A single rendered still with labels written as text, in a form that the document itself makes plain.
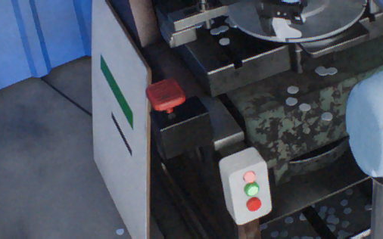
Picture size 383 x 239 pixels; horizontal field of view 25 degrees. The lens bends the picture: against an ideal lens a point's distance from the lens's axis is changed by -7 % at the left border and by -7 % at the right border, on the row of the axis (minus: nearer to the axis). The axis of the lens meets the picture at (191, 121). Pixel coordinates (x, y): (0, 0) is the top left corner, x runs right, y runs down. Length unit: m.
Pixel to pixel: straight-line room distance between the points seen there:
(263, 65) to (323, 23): 0.17
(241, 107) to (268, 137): 0.08
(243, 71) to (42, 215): 1.01
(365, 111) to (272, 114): 0.72
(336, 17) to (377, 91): 0.70
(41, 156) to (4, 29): 0.49
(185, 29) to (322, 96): 0.31
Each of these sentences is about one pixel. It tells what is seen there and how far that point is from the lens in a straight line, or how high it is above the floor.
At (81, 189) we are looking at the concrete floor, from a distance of 2.63.
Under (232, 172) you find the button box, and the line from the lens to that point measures 1.63.
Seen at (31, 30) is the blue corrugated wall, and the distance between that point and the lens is 3.01.
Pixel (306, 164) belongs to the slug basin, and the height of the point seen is 0.39.
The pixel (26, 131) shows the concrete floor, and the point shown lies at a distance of 2.92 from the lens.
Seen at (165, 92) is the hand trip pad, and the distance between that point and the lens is 1.62.
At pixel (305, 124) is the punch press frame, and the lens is 1.79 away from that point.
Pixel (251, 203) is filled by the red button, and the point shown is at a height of 0.55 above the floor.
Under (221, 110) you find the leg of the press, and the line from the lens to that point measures 1.75.
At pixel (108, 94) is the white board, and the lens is 2.38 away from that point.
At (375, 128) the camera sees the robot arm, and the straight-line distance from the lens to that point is 1.02.
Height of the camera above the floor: 1.71
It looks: 38 degrees down
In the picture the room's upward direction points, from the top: 11 degrees counter-clockwise
